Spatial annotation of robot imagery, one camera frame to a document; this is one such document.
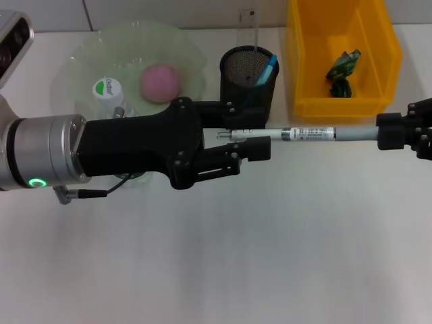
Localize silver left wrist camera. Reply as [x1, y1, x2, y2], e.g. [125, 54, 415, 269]
[0, 9, 35, 89]

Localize yellow plastic bin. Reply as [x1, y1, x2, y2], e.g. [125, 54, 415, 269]
[285, 0, 403, 118]

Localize clear water bottle green label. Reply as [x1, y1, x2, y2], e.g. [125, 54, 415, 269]
[92, 76, 151, 190]

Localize black mesh pen holder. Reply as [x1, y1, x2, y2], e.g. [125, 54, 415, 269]
[219, 45, 280, 128]

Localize green plastic wrapper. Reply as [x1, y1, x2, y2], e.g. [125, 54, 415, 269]
[325, 49, 362, 99]

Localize pink peach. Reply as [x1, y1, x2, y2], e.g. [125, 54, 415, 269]
[140, 64, 182, 104]

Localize left gripper cable with plug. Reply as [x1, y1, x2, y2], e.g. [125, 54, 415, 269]
[53, 171, 132, 205]

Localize blue scissors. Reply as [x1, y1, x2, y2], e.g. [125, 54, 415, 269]
[242, 53, 279, 109]

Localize white grey ballpoint pen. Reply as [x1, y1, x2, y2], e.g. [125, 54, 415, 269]
[215, 126, 379, 143]

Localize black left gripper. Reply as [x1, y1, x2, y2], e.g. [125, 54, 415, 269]
[76, 97, 272, 190]

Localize clear plastic ruler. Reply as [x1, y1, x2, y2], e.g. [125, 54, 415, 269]
[237, 9, 260, 54]

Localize translucent green glass plate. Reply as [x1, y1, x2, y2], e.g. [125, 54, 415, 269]
[50, 20, 207, 119]

